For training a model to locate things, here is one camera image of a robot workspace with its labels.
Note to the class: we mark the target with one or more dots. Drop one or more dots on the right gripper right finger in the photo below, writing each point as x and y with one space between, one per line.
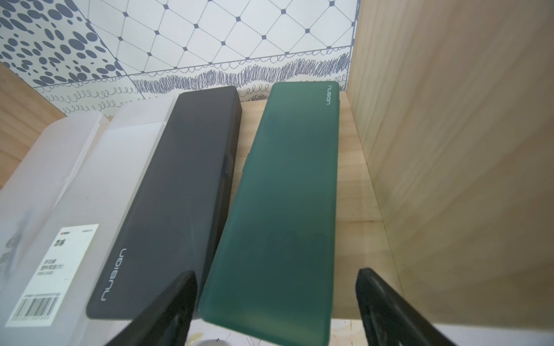
388 319

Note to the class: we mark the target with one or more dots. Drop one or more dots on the frosted clear pencil case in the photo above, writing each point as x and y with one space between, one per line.
41 179

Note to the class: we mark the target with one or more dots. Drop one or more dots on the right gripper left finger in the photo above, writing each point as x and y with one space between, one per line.
166 321

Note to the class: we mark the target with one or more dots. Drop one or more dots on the dark green pencil case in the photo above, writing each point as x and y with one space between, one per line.
272 275

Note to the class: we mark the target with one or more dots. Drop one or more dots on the black pencil case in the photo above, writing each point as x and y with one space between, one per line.
178 214

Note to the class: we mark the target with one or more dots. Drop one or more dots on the wooden two-tier shelf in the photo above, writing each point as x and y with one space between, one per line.
452 106

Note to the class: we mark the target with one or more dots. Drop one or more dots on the frosted barcode pencil case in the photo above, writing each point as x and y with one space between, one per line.
44 301

